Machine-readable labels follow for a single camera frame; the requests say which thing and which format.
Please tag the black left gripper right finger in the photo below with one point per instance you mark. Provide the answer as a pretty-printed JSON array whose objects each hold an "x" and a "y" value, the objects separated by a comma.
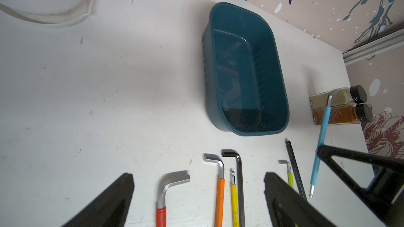
[{"x": 287, "y": 208}]

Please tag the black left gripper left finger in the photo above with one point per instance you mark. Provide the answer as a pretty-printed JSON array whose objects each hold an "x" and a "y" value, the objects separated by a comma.
[{"x": 110, "y": 208}]

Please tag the green handled hex key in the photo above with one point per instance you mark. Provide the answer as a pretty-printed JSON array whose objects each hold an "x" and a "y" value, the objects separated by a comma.
[{"x": 289, "y": 172}]

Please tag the yellow handled hex key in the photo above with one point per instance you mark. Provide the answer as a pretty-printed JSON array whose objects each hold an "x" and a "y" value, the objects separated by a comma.
[{"x": 234, "y": 202}]

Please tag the thin black hex key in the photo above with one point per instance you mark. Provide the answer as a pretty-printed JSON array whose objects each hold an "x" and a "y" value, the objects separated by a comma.
[{"x": 294, "y": 166}]

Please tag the red handled hex key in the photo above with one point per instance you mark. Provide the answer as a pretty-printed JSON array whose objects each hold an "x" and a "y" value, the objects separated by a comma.
[{"x": 167, "y": 181}]

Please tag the large black hex key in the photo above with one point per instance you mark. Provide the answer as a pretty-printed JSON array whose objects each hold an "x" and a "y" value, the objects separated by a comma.
[{"x": 240, "y": 192}]

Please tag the blue handled hex key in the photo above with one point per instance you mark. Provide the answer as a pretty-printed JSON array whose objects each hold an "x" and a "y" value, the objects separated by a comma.
[{"x": 321, "y": 140}]

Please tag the orange handled hex key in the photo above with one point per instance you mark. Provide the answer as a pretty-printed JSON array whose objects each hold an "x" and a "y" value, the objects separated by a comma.
[{"x": 220, "y": 187}]

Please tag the teal plastic storage box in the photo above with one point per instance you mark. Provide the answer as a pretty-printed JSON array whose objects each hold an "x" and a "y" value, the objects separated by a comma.
[{"x": 245, "y": 89}]

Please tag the orange spice bottle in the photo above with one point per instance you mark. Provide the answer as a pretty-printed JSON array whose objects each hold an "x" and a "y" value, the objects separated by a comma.
[{"x": 343, "y": 115}]

